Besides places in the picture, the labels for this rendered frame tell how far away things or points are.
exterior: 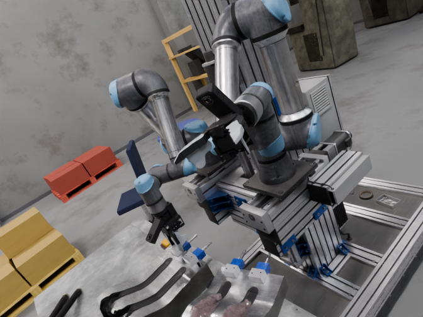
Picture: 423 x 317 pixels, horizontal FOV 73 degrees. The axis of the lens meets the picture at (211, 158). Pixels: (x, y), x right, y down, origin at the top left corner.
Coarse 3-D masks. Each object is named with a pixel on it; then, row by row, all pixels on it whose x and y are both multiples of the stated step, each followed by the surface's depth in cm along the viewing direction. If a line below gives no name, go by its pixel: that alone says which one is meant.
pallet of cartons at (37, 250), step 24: (24, 216) 337; (0, 240) 308; (24, 240) 322; (48, 240) 316; (0, 264) 313; (24, 264) 293; (48, 264) 308; (72, 264) 327; (0, 288) 280; (24, 288) 294; (0, 312) 280
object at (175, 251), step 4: (188, 240) 127; (192, 240) 127; (184, 244) 124; (188, 244) 124; (172, 248) 123; (176, 248) 122; (184, 248) 123; (188, 248) 124; (172, 252) 123; (176, 252) 120; (180, 252) 121; (176, 256) 122
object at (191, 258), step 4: (208, 244) 119; (196, 248) 118; (200, 248) 117; (204, 248) 118; (188, 252) 116; (192, 252) 117; (196, 252) 116; (200, 252) 115; (204, 252) 116; (184, 256) 115; (188, 256) 114; (192, 256) 113; (196, 256) 114; (200, 256) 115; (204, 256) 116; (184, 260) 116; (188, 260) 112; (192, 260) 112; (196, 260) 113; (188, 264) 114; (192, 264) 112
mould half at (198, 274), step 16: (160, 256) 126; (144, 272) 122; (192, 272) 109; (208, 272) 112; (112, 288) 114; (128, 288) 113; (144, 288) 113; (160, 288) 110; (176, 288) 106; (192, 288) 108; (112, 304) 105; (128, 304) 103; (160, 304) 102; (176, 304) 104
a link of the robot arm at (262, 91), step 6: (252, 84) 76; (258, 84) 75; (264, 84) 75; (246, 90) 73; (252, 90) 71; (258, 90) 72; (264, 90) 73; (270, 90) 75; (258, 96) 70; (264, 96) 72; (270, 96) 74; (264, 102) 71; (270, 102) 74; (264, 108) 71; (270, 108) 74; (264, 114) 73; (270, 114) 74
